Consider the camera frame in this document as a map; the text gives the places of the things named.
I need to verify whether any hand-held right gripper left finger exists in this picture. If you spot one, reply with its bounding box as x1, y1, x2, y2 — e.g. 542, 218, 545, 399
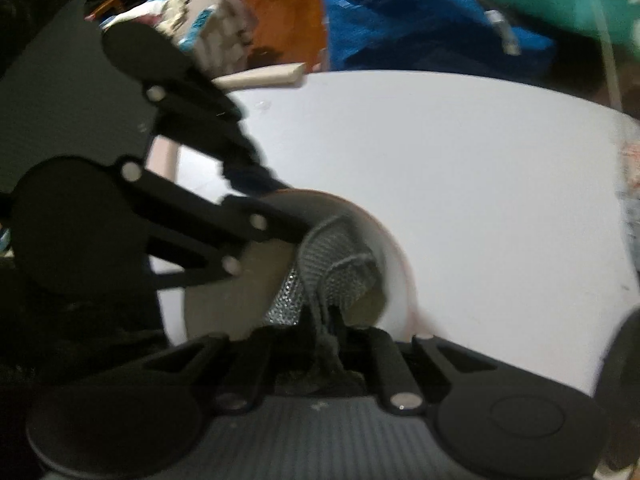
100, 329, 277, 415

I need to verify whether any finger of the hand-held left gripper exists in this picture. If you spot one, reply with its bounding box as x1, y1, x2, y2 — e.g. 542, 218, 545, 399
145, 72, 291, 196
117, 155, 321, 291

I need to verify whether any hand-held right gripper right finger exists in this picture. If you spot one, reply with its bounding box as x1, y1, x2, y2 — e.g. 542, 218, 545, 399
367, 331, 506, 415

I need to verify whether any white bowl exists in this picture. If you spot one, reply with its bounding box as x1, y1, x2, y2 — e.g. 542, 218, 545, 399
182, 187, 426, 346

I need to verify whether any grey scouring cloth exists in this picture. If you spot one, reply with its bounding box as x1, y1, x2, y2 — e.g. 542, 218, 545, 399
262, 215, 385, 393

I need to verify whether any blue tarp bag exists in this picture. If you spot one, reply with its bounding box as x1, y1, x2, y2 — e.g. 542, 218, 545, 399
320, 0, 556, 73

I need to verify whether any black desk lamp stand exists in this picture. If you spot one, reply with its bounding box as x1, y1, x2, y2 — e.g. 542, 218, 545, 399
595, 305, 640, 466

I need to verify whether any white printed strap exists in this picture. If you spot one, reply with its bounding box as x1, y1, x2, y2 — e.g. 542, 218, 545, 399
485, 10, 521, 56

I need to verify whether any white cable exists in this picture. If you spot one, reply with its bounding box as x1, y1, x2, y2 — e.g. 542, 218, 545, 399
592, 0, 626, 113

